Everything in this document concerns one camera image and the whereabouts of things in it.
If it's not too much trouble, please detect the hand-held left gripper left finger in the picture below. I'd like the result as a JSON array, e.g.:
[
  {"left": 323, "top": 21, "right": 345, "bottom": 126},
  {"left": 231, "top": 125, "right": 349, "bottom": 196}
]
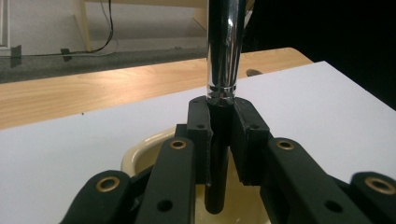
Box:
[{"left": 134, "top": 96, "right": 214, "bottom": 224}]

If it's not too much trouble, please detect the small black floor bracket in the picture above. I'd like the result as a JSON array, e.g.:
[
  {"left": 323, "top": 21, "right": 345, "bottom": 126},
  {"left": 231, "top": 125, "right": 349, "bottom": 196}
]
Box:
[
  {"left": 9, "top": 44, "right": 23, "bottom": 68},
  {"left": 60, "top": 48, "right": 73, "bottom": 63}
]

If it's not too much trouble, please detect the white table board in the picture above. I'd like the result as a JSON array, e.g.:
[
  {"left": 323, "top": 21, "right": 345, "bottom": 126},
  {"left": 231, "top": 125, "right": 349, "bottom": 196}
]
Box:
[{"left": 0, "top": 61, "right": 396, "bottom": 224}]

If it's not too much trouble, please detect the cream square cup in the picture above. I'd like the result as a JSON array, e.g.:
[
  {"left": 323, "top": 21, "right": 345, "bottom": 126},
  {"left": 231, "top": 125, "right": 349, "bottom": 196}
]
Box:
[{"left": 120, "top": 126, "right": 273, "bottom": 224}]

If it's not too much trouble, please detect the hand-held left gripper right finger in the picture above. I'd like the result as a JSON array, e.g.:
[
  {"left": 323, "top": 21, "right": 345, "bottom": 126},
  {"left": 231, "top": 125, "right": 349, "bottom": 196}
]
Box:
[{"left": 232, "top": 96, "right": 372, "bottom": 224}]

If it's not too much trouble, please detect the light wooden shelf unit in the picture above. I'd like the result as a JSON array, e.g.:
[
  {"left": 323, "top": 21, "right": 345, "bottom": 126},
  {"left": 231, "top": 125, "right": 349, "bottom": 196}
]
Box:
[{"left": 72, "top": 0, "right": 257, "bottom": 52}]

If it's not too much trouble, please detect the black hanging cable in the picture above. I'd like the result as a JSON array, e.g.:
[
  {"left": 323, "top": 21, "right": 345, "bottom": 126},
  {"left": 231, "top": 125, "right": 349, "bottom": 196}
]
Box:
[{"left": 69, "top": 0, "right": 115, "bottom": 55}]

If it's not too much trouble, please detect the black makeup brush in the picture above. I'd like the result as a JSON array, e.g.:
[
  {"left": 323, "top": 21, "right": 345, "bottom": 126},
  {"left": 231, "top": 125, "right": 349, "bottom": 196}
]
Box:
[{"left": 204, "top": 0, "right": 248, "bottom": 215}]

